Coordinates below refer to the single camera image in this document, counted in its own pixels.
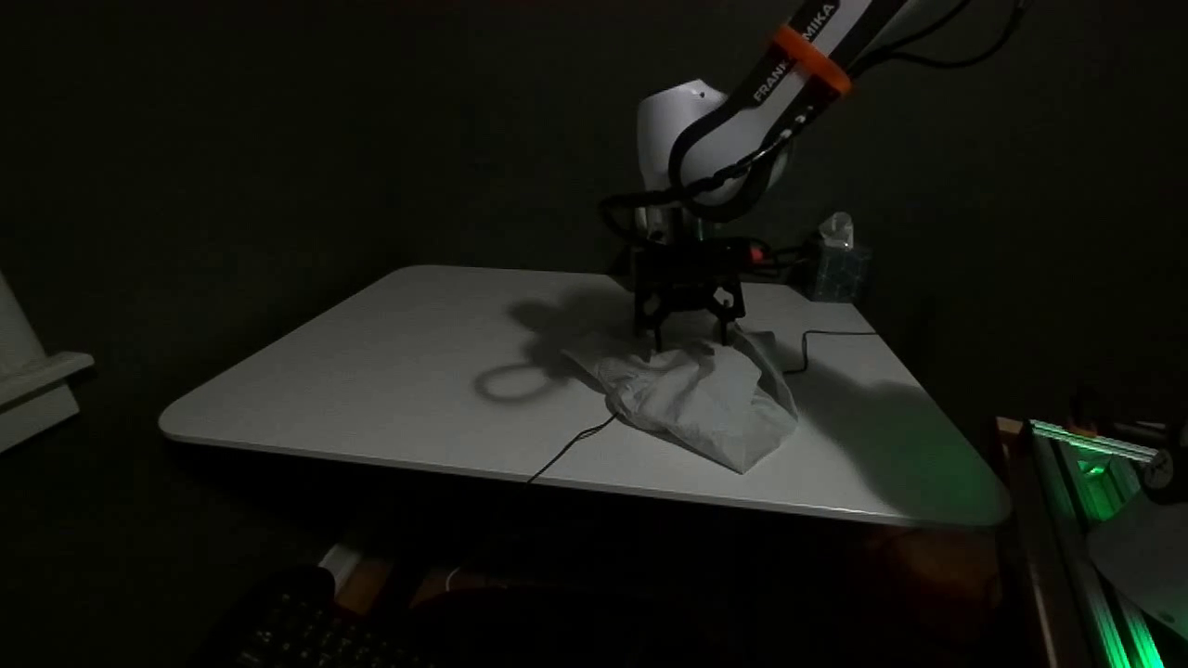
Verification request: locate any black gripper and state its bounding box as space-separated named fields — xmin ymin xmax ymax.
xmin=628 ymin=234 xmax=749 ymax=355

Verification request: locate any thin black cable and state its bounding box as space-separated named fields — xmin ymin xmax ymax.
xmin=524 ymin=322 xmax=868 ymax=489

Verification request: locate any wooden board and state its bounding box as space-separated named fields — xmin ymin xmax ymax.
xmin=322 ymin=542 xmax=479 ymax=615

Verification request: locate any white cloth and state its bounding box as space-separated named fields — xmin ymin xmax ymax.
xmin=560 ymin=328 xmax=805 ymax=478

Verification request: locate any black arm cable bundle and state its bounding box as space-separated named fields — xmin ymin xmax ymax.
xmin=597 ymin=0 xmax=1034 ymax=245

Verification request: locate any black computer keyboard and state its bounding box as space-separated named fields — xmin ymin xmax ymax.
xmin=227 ymin=569 xmax=418 ymax=668

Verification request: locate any aluminium extrusion frame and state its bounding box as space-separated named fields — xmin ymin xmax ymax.
xmin=1000 ymin=412 xmax=1188 ymax=668

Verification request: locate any white furniture piece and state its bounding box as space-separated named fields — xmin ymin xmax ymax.
xmin=0 ymin=271 xmax=102 ymax=455

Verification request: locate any tissue box with white tissue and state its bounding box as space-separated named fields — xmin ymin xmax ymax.
xmin=801 ymin=207 xmax=875 ymax=306

